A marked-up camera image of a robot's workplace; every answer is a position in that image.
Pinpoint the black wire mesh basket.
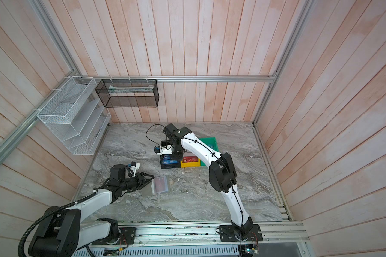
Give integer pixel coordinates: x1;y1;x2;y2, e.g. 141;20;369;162
95;78;160;108

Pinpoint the black plastic bin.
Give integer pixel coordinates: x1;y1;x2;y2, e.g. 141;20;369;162
160;155;181;170

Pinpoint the yellow plastic bin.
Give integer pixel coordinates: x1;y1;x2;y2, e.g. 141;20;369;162
180;154;201;168

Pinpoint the white wire mesh shelf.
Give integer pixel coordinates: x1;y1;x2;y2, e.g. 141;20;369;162
38;77;111;155

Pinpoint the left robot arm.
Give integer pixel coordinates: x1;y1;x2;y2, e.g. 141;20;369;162
17;162;154;257

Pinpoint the black corrugated cable conduit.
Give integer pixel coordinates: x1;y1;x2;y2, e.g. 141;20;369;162
18;191;99;257

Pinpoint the beige leather card holder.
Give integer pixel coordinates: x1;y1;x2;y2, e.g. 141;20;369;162
141;176;170;197

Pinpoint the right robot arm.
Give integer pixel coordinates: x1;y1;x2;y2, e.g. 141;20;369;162
155;124;263;243

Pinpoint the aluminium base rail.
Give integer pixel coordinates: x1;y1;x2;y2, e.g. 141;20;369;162
119;221;310;247

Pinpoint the green plastic bin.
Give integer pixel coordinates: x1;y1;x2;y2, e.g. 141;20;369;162
200;137;219;152

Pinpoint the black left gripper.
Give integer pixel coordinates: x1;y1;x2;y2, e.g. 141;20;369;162
120;172;155;191

